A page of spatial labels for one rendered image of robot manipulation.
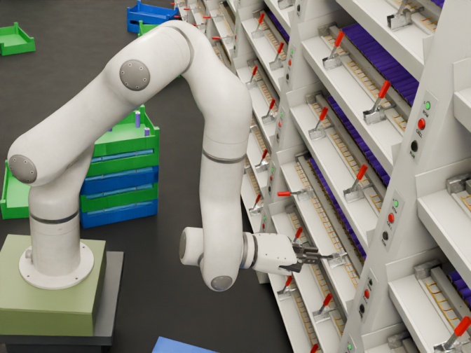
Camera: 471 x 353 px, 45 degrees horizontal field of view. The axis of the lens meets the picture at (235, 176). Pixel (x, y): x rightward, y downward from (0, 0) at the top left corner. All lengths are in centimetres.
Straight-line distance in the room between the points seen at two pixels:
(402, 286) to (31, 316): 89
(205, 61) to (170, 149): 167
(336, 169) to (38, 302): 80
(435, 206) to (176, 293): 121
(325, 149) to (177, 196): 110
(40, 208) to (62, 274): 22
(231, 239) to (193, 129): 179
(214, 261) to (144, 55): 44
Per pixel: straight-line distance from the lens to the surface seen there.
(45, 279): 155
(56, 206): 141
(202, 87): 108
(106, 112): 118
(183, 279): 207
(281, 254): 132
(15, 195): 249
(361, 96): 130
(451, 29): 95
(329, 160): 143
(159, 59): 104
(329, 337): 154
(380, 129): 118
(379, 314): 121
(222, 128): 108
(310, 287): 165
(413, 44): 107
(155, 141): 214
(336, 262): 142
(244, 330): 193
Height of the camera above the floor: 146
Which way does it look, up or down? 34 degrees down
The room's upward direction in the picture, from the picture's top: 7 degrees clockwise
